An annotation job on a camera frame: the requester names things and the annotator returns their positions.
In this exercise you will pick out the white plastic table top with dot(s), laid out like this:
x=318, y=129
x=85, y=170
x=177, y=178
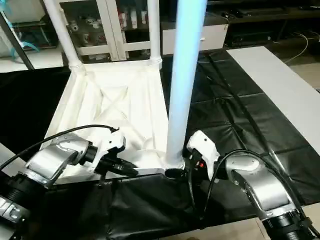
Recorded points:
x=120, y=100

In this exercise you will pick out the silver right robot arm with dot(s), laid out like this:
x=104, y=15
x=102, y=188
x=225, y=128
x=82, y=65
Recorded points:
x=260, y=185

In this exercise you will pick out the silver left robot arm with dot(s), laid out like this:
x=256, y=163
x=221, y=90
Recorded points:
x=55, y=160

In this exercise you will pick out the black work mat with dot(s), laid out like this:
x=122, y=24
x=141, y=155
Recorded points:
x=250, y=115

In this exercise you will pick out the white flat board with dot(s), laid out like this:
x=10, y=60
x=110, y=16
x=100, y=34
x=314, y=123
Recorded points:
x=285, y=80

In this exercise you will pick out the white drawer unit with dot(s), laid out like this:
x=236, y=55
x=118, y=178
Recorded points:
x=215, y=37

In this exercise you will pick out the white glass door cabinet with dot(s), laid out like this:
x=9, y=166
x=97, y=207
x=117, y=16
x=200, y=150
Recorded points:
x=110, y=25

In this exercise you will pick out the teal plastic object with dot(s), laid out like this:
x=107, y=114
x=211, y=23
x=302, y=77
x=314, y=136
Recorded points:
x=27, y=46

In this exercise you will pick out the grey metal pole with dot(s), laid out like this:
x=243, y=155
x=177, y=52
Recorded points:
x=17, y=35

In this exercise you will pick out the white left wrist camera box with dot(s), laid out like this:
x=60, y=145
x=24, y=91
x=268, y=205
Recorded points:
x=112, y=145

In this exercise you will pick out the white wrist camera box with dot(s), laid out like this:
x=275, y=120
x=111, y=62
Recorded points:
x=112, y=145
x=202, y=147

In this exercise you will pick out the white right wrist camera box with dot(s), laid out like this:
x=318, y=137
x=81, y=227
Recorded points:
x=202, y=147

